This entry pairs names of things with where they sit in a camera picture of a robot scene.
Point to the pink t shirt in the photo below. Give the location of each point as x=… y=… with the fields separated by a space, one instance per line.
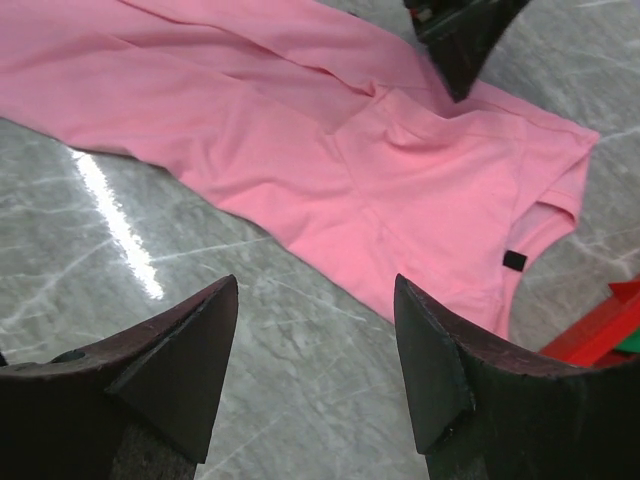
x=330 y=133

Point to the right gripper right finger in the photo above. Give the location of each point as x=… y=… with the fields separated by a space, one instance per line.
x=482 y=407

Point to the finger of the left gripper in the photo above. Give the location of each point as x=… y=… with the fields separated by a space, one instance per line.
x=460 y=35

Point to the red plastic bin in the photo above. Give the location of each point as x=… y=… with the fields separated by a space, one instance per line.
x=587 y=341

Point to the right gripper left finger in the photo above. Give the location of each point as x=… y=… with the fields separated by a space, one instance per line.
x=140 y=404

